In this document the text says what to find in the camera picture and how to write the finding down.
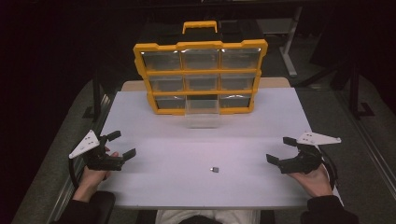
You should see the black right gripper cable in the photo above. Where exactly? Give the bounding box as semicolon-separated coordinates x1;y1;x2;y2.
318;148;339;190

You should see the yellow organizer cabinet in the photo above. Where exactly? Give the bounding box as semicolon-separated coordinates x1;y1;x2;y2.
133;20;269;117

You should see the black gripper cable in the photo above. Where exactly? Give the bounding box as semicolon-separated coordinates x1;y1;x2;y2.
318;148;339;190
68;157;81;190

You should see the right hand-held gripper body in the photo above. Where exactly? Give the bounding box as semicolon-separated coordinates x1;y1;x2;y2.
278;132;342;175

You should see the person's right hand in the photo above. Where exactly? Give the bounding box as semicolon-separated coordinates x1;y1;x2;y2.
288;164;334;199

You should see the set of closed clear drawers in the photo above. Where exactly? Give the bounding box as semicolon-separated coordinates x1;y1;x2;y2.
140;48;262;110

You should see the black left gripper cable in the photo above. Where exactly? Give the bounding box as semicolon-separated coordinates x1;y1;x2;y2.
68;157;81;190

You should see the black metal stand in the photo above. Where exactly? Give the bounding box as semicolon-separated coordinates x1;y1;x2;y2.
82;73;105;119
347;60;376;119

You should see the clear plastic drawer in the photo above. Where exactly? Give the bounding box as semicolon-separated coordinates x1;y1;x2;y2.
185;94;221;129

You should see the person's light clothing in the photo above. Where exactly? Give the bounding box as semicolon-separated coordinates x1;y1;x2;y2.
154;209;261;224

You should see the person's left hand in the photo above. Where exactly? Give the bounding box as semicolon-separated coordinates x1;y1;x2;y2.
72;147;120;203

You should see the white desk frame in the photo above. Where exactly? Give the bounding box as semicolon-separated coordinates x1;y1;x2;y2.
257;6;304;78

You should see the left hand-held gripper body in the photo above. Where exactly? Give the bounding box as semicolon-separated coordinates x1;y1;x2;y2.
68;130;125;172

